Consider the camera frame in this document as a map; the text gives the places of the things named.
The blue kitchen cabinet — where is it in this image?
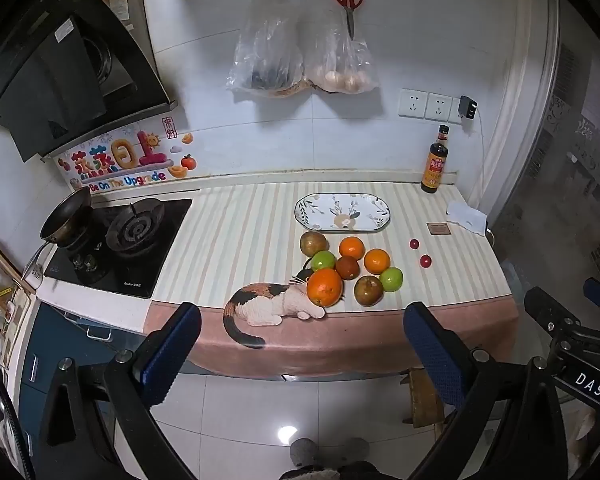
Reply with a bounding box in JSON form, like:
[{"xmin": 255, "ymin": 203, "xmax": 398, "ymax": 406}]
[{"xmin": 17, "ymin": 300, "xmax": 148, "ymax": 441}]

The dark frying pan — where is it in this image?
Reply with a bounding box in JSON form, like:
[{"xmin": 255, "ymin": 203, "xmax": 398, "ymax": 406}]
[{"xmin": 22, "ymin": 187, "xmax": 93, "ymax": 281}]

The dark sauce bottle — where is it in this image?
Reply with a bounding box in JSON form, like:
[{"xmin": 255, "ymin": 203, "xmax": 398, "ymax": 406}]
[{"xmin": 420, "ymin": 124, "xmax": 451, "ymax": 194}]

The floral oval plate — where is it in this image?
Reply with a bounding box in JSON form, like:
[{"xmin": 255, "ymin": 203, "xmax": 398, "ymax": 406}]
[{"xmin": 294, "ymin": 193, "xmax": 392, "ymax": 233}]

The wooden shelf rack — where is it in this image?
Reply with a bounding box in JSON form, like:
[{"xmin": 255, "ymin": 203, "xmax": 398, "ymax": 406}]
[{"xmin": 0, "ymin": 230, "xmax": 37, "ymax": 366}]

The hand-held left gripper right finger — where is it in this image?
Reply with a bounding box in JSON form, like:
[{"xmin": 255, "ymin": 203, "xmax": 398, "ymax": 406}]
[{"xmin": 402, "ymin": 301, "xmax": 567, "ymax": 480}]

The reddish brown apple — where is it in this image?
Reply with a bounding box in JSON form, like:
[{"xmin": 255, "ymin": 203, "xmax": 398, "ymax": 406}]
[{"xmin": 354, "ymin": 275, "xmax": 384, "ymax": 307}]

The black charger plug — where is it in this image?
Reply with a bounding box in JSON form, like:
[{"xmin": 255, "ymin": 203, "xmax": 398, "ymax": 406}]
[{"xmin": 457, "ymin": 95, "xmax": 479, "ymax": 122}]

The patterned glass door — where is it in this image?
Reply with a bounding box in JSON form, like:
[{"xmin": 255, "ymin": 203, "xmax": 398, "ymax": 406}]
[{"xmin": 495, "ymin": 45, "xmax": 600, "ymax": 281}]

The white folded paper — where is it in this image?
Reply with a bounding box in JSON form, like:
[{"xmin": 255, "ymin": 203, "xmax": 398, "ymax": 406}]
[{"xmin": 446, "ymin": 201, "xmax": 488, "ymax": 235}]

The clear bag of eggs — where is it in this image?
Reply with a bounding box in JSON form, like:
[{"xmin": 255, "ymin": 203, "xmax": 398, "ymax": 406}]
[{"xmin": 300, "ymin": 10, "xmax": 381, "ymax": 96}]

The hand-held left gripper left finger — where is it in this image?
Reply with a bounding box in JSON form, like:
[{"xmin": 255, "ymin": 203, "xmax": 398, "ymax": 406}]
[{"xmin": 37, "ymin": 301, "xmax": 203, "ymax": 480}]

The small orange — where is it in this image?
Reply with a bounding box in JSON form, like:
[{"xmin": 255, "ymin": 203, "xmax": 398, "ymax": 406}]
[
  {"xmin": 363, "ymin": 248, "xmax": 391, "ymax": 275},
  {"xmin": 338, "ymin": 236, "xmax": 365, "ymax": 261}
]

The colourful wall sticker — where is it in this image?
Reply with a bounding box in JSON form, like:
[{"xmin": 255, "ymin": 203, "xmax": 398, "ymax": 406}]
[{"xmin": 57, "ymin": 115, "xmax": 198, "ymax": 196}]

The dark brown-spotted orange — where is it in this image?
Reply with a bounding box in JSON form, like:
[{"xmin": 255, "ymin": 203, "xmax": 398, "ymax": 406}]
[{"xmin": 335, "ymin": 255, "xmax": 362, "ymax": 281}]

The olive brown apple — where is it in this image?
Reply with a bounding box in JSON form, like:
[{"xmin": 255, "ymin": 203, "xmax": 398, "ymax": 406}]
[{"xmin": 300, "ymin": 231, "xmax": 328, "ymax": 257}]

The clear bag with dark contents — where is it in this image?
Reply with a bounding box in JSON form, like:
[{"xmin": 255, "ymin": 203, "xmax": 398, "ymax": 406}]
[{"xmin": 226, "ymin": 0, "xmax": 306, "ymax": 96}]

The black gas stove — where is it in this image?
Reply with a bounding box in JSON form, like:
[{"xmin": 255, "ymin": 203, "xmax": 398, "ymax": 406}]
[{"xmin": 44, "ymin": 197, "xmax": 193, "ymax": 300}]

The white wall socket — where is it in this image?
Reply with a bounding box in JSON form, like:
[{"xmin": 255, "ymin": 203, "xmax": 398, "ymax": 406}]
[
  {"xmin": 425, "ymin": 92, "xmax": 453, "ymax": 122},
  {"xmin": 398, "ymin": 88, "xmax": 427, "ymax": 120}
]

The grey slipper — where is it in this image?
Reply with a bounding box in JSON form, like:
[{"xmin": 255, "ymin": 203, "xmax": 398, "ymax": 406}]
[
  {"xmin": 290, "ymin": 437, "xmax": 322, "ymax": 467},
  {"xmin": 337, "ymin": 437, "xmax": 371, "ymax": 466}
]

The large orange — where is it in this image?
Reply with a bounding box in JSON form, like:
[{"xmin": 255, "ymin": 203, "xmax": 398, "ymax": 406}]
[{"xmin": 307, "ymin": 268, "xmax": 344, "ymax": 309}]

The black range hood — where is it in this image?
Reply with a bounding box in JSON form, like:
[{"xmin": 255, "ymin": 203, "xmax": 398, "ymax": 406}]
[{"xmin": 0, "ymin": 0, "xmax": 178, "ymax": 163}]

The wooden stool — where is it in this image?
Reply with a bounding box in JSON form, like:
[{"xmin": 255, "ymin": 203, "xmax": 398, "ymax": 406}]
[{"xmin": 402, "ymin": 367, "xmax": 458, "ymax": 428}]

